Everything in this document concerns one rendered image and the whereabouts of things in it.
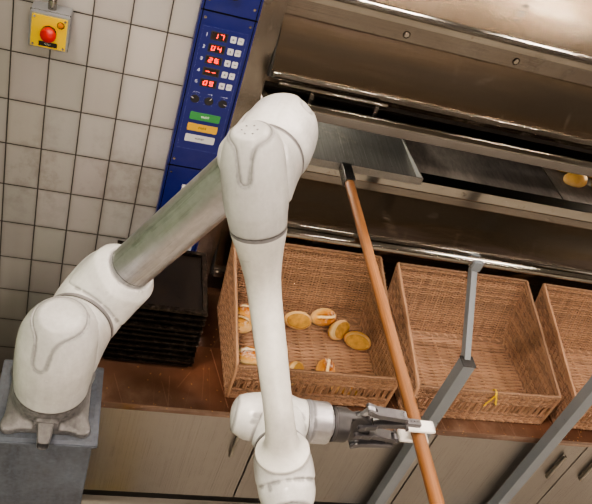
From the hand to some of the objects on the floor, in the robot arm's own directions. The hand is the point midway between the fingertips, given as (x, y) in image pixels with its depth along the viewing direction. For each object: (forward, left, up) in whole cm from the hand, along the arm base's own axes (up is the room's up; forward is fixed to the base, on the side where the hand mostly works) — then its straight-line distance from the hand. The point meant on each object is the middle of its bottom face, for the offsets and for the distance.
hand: (416, 431), depth 160 cm
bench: (+48, +74, -118) cm, 147 cm away
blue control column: (-44, +197, -118) cm, 233 cm away
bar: (+31, +53, -118) cm, 132 cm away
